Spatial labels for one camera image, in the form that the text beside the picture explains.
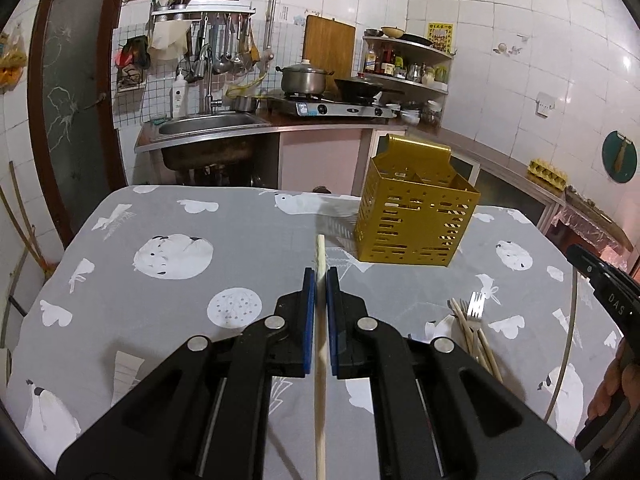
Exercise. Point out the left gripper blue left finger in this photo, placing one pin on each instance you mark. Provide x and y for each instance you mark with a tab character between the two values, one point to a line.
203	412

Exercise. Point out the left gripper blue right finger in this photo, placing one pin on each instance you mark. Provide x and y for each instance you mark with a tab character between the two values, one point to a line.
437	413

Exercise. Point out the green handled metal fork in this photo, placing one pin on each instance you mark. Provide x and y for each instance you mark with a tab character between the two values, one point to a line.
474	313

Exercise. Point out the wooden chopstick crossing spoon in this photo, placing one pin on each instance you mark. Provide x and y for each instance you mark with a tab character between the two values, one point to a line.
321	361

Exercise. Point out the grey metal spoon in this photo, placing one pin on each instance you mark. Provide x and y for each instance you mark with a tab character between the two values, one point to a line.
567	346

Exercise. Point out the steel kitchen sink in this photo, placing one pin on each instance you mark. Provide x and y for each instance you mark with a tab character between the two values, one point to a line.
200	141

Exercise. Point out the kitchen counter with cabinets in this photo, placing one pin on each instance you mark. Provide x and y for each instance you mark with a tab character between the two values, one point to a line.
478	156

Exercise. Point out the person's right hand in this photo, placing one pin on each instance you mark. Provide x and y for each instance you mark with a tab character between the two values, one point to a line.
616	377

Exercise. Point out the yellow egg tray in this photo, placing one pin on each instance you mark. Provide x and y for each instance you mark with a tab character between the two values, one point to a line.
542	170

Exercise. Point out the grey animal print tablecloth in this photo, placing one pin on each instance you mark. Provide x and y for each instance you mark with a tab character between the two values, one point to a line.
154	266

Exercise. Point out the yellow perforated utensil holder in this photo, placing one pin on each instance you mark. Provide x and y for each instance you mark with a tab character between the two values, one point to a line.
414	207

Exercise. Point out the steel corner shelf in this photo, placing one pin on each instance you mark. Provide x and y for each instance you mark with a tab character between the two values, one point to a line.
407	63

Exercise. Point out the silver gas stove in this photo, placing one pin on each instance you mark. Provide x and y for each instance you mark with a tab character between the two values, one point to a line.
321	108

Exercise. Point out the white dish soap bottle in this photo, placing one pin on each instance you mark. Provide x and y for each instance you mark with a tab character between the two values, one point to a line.
178	90

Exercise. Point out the black wok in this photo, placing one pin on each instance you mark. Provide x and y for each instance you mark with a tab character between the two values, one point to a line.
358	91

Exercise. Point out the dark wooden glass door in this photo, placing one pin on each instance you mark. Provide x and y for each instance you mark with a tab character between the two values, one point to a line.
69	95

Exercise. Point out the steel cooking pot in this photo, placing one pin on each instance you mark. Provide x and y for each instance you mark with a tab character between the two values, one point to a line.
303	78

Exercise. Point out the rectangular wooden cutting board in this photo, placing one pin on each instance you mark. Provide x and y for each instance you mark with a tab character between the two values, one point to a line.
329	45

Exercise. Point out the hanging yellow bag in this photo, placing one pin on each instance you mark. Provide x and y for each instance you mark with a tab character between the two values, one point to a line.
13	57

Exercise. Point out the green round wall board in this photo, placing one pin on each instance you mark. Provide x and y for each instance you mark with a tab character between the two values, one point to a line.
619	157

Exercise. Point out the white wall socket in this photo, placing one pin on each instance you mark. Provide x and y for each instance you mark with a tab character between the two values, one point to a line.
545	104

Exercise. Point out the wooden sticks by wall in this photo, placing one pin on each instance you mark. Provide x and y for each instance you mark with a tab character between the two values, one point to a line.
24	228

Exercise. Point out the yellow wall poster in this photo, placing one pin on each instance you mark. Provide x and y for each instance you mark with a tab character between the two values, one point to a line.
441	36

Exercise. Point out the steel wall utensil rack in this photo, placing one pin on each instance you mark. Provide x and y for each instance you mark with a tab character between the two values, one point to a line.
202	37

